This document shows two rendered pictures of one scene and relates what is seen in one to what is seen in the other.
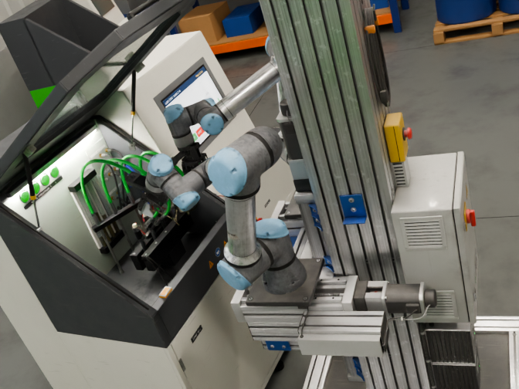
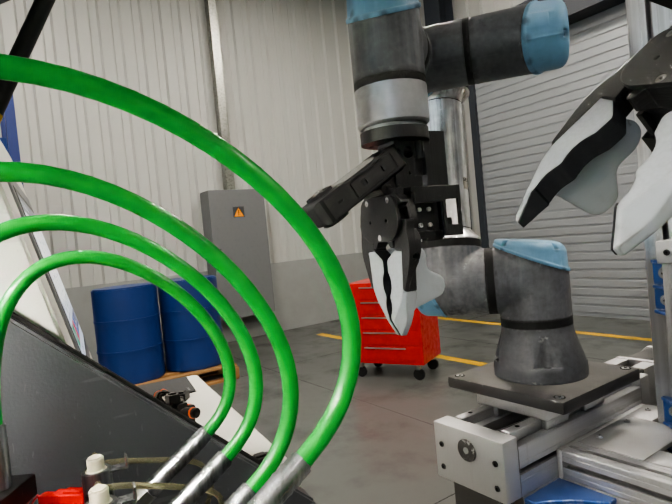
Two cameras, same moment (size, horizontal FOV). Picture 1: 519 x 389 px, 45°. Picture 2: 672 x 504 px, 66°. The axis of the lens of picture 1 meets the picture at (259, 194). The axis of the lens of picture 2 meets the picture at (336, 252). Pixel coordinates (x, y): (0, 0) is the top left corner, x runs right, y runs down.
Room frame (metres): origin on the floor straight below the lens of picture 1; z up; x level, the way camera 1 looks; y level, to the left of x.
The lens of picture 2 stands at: (2.00, 0.72, 1.30)
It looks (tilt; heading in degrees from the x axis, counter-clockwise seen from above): 2 degrees down; 299
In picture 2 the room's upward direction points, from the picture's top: 6 degrees counter-clockwise
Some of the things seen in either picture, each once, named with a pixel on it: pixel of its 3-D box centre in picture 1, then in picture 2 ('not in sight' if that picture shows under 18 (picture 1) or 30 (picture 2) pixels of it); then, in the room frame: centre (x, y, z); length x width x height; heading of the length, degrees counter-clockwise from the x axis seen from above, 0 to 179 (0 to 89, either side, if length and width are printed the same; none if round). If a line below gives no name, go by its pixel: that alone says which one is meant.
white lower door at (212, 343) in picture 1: (233, 346); not in sight; (2.14, 0.32, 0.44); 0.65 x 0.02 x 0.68; 146
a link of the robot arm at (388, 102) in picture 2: (184, 138); (390, 112); (2.21, 0.20, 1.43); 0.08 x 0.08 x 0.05
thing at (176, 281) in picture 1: (199, 272); not in sight; (2.15, 0.33, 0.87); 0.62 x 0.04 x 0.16; 146
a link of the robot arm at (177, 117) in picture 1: (178, 120); (385, 37); (2.20, 0.20, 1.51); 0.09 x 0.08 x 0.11; 100
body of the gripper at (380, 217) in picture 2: (192, 157); (405, 188); (2.20, 0.20, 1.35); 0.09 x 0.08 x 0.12; 56
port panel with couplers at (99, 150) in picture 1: (110, 174); not in sight; (2.63, 0.61, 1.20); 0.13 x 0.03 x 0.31; 146
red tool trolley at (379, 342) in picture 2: not in sight; (393, 326); (3.90, -3.64, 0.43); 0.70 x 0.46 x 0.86; 178
